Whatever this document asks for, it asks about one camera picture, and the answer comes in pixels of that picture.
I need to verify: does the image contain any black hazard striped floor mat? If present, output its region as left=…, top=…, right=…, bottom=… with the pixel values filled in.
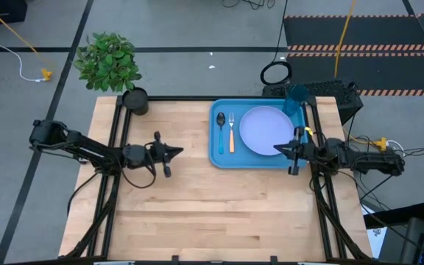
left=283, top=13, right=424, bottom=97

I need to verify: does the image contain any green leafy plant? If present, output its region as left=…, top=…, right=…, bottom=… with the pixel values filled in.
left=72, top=31, right=143, bottom=93

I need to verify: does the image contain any black desk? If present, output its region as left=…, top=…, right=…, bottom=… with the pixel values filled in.
left=362, top=201, right=424, bottom=229

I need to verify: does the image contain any black hanging cable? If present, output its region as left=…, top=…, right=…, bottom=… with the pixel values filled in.
left=259, top=0, right=293, bottom=86

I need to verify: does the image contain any yellow power plug cable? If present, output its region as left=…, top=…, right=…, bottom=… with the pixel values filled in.
left=344, top=127, right=388, bottom=152

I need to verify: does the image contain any fork with orange handle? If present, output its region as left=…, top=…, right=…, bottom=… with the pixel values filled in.
left=227, top=112, right=236, bottom=154

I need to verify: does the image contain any black plant pot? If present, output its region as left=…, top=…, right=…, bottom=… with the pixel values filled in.
left=121, top=87, right=149, bottom=116

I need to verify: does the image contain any black aluminium table frame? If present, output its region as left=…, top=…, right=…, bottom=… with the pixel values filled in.
left=64, top=94, right=373, bottom=265

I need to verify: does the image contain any teal faceted cup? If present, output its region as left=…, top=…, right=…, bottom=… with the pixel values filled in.
left=281, top=84, right=310, bottom=118

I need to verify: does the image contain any yellow floor cable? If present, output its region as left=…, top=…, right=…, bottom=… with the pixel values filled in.
left=0, top=0, right=54, bottom=81

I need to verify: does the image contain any spoon with blue handle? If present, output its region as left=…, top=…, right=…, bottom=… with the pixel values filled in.
left=216, top=111, right=227, bottom=155

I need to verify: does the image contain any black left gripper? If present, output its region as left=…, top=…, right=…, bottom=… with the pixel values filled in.
left=149, top=131, right=184, bottom=178

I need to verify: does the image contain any black perforated computer tower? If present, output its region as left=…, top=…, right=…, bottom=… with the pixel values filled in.
left=262, top=79, right=364, bottom=124

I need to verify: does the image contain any white floor cable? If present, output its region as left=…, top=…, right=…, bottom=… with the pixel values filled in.
left=0, top=0, right=46, bottom=82

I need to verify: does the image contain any lavender plate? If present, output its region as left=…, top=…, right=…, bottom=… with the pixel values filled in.
left=238, top=105, right=295, bottom=156

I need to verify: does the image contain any blue plastic tray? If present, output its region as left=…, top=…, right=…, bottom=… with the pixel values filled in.
left=208, top=98, right=311, bottom=170

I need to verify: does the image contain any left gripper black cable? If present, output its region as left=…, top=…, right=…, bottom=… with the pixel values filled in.
left=121, top=143, right=158, bottom=190

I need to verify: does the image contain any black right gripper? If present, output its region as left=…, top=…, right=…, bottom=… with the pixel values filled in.
left=273, top=127, right=318, bottom=176

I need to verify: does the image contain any yellow hanging cable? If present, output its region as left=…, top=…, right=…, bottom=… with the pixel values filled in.
left=333, top=0, right=357, bottom=79

